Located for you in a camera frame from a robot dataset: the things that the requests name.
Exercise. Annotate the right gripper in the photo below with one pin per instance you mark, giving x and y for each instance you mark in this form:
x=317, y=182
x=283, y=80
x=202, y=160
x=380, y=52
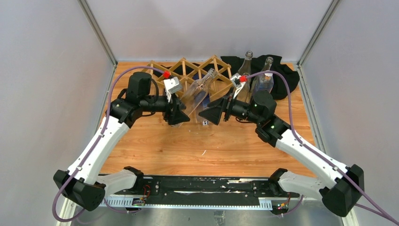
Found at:
x=213, y=113

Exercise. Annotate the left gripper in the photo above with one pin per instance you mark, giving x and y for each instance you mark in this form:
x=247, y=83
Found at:
x=176, y=115

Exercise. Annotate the clear glass bottle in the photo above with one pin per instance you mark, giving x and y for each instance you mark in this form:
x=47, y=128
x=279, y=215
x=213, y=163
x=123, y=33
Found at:
x=245, y=69

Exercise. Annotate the blue labelled bottle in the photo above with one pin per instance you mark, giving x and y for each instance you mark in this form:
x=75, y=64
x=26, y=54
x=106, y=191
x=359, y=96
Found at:
x=257, y=86

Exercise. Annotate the clear bottle dark label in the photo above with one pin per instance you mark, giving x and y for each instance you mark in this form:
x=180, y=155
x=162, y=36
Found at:
x=265, y=67

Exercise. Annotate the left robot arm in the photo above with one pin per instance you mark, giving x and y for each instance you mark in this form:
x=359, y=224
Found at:
x=81, y=182

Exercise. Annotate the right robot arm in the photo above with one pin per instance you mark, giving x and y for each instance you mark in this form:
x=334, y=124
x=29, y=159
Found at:
x=337, y=185

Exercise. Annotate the wooden wine rack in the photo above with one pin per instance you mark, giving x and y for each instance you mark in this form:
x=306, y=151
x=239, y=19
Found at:
x=187, y=71

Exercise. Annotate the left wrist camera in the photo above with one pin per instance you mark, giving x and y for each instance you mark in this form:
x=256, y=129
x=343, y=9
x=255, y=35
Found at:
x=172, y=85

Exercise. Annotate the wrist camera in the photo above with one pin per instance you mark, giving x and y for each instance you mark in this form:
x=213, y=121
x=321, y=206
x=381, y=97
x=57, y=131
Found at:
x=238, y=82
x=172, y=85

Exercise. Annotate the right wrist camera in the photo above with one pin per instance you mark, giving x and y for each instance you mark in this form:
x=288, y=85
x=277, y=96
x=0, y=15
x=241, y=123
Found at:
x=238, y=82

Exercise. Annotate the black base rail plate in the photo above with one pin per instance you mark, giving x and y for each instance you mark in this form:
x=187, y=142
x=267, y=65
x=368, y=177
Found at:
x=209, y=192

